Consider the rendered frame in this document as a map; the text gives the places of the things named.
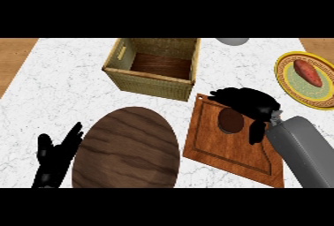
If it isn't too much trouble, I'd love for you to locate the yellow patterned plate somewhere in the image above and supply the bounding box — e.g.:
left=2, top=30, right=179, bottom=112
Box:
left=274, top=50, right=334, bottom=111

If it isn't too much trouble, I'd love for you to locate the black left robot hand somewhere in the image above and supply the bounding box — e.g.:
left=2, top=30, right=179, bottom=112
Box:
left=30, top=121, right=85, bottom=189

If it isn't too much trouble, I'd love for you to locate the grey rounded object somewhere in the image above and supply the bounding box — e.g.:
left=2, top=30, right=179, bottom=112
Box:
left=216, top=38, right=252, bottom=47

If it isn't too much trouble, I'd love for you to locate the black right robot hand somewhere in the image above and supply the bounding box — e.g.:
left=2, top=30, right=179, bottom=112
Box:
left=206, top=87, right=283, bottom=146

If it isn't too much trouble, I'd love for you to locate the oval dark wooden board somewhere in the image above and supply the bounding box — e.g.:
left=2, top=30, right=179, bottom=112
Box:
left=71, top=106, right=182, bottom=189

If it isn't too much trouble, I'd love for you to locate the brown wooden cutting board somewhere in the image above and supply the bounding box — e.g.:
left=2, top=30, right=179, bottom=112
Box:
left=182, top=93, right=286, bottom=189

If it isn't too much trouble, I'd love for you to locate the chocolate cupcake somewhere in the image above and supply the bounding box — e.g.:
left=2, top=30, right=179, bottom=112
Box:
left=218, top=108, right=246, bottom=135

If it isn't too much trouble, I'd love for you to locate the square wicker basket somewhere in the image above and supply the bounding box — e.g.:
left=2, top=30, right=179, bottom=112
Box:
left=102, top=38, right=203, bottom=102

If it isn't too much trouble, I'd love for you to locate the red sweet potato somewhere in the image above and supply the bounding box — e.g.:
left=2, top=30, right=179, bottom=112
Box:
left=293, top=59, right=325, bottom=88

